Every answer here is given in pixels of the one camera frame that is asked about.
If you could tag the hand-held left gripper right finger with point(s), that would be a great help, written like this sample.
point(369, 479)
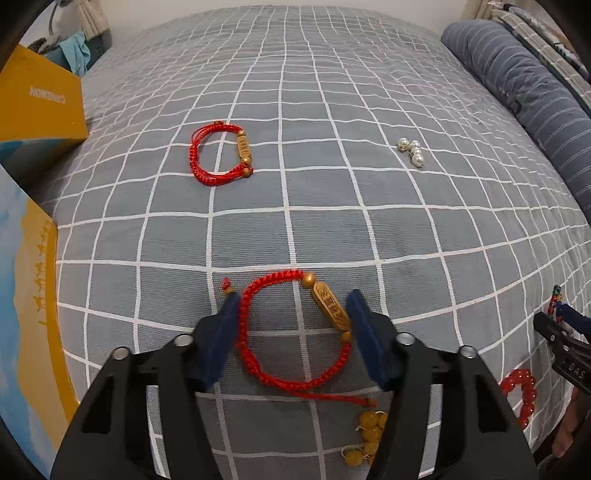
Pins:
point(365, 344)

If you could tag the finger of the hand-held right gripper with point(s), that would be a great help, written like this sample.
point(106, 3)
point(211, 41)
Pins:
point(575, 321)
point(551, 330)

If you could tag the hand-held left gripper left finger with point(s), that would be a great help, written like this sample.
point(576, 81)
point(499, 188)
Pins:
point(222, 344)

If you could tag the white cardboard box yellow lid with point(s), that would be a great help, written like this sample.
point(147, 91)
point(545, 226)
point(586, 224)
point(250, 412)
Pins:
point(46, 101)

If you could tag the person's right hand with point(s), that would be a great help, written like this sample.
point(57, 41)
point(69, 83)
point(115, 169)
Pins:
point(568, 434)

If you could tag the grey striped pillow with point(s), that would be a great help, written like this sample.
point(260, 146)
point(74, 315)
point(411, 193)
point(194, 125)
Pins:
point(517, 78)

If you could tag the beige curtain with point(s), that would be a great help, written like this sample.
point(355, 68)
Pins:
point(485, 8)
point(92, 14)

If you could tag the light blue cloth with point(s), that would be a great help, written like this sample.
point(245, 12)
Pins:
point(74, 50)

